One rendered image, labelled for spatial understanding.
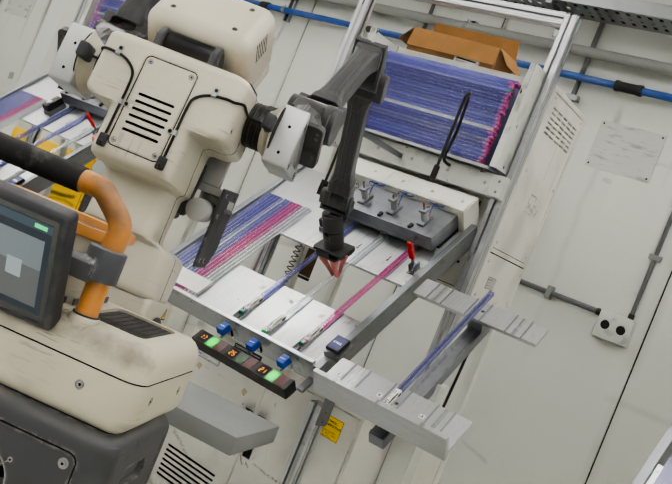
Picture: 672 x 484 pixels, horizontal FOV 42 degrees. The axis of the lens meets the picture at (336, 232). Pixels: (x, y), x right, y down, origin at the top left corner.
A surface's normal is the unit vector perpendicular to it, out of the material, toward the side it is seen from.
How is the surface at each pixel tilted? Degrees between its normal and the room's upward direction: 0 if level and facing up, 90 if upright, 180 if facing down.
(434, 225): 45
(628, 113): 90
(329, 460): 90
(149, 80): 82
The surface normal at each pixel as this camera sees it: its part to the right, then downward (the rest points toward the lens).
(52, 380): -0.14, -0.05
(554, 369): -0.54, -0.22
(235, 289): -0.11, -0.81
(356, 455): 0.76, 0.31
